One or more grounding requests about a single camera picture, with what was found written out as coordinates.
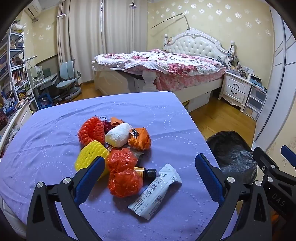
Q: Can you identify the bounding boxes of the blue plastic stool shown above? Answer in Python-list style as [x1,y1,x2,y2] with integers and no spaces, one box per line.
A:
[38,94,53,108]

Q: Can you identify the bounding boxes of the white bed frame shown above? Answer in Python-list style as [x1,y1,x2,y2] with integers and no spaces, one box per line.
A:
[91,28,232,105]

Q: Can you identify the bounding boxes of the orange foam fruit net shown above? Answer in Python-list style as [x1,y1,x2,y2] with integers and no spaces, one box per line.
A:
[78,117,105,146]

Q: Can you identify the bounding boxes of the yellow foam fruit net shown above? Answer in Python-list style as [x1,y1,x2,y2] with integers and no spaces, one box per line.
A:
[74,141,111,180]

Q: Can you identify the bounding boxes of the red plastic bag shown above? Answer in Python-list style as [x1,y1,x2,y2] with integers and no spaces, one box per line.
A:
[106,148,139,173]
[108,169,144,198]

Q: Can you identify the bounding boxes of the trash bin with black bag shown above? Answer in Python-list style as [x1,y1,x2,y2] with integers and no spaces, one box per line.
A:
[206,131,258,193]

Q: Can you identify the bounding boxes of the cluster of small toiletries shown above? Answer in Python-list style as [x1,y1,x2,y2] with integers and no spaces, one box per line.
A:
[228,54,249,77]

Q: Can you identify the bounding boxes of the purple tablecloth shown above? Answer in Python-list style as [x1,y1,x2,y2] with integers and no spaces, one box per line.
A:
[0,91,238,241]

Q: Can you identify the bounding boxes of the white bookshelf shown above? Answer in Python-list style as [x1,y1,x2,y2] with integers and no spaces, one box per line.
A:
[0,22,35,116]

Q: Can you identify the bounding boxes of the stack of books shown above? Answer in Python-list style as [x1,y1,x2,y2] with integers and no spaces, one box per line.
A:
[250,74,266,90]

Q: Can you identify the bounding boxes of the thin metal rod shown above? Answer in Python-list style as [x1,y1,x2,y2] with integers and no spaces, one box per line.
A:
[150,13,191,30]

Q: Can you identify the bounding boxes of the white air conditioner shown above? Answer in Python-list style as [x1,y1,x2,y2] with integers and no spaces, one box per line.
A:
[24,0,42,17]

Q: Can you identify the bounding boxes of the white printed sachet packet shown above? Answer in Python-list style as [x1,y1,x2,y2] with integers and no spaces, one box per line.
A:
[128,163,182,220]

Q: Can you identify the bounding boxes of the amber bottle with black cap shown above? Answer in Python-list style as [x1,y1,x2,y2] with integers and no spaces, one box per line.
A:
[134,166,157,186]

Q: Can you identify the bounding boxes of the white paper wad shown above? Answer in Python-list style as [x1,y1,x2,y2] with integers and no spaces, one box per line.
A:
[105,123,133,148]

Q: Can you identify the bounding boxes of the pale blue desk chair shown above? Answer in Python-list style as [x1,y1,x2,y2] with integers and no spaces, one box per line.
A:
[52,59,82,102]

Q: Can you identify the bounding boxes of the grey study desk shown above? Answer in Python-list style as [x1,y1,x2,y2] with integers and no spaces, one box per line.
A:
[26,66,58,105]

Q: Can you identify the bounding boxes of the white storage box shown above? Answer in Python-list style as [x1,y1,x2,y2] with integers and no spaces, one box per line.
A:
[183,91,211,113]

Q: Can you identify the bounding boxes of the white nightstand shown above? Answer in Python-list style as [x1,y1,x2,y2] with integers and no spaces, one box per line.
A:
[218,71,252,108]

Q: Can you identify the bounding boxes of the dark red wrapper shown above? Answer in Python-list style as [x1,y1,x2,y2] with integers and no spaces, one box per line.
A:
[102,119,114,133]

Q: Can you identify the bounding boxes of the white sliding door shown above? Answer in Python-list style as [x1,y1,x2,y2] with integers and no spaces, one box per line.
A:
[253,7,296,151]

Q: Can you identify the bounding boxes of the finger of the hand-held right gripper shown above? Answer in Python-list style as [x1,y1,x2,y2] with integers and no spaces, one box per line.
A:
[280,145,296,167]
[253,147,280,183]

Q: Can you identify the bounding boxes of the orange printed snack wrapper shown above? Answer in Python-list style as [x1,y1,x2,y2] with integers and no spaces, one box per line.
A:
[128,127,151,151]

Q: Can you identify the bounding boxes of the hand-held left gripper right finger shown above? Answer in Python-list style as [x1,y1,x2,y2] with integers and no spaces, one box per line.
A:
[195,153,273,241]

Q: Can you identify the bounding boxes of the white low cabinet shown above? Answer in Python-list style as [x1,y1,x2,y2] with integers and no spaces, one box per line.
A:
[0,102,33,158]

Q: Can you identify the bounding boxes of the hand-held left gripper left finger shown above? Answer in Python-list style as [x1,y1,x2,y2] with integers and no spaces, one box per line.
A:
[26,156,107,241]

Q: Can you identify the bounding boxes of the pink floral quilt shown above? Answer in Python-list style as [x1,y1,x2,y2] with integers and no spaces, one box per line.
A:
[94,49,226,91]

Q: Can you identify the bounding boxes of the clear plastic drawer unit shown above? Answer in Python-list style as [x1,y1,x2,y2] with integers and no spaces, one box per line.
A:
[243,85,267,121]

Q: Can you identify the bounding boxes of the dark red fluffy bundle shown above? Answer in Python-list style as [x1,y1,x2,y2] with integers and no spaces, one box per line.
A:
[0,110,8,130]

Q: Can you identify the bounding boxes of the beige curtains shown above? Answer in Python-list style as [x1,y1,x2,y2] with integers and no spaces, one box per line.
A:
[57,0,148,84]

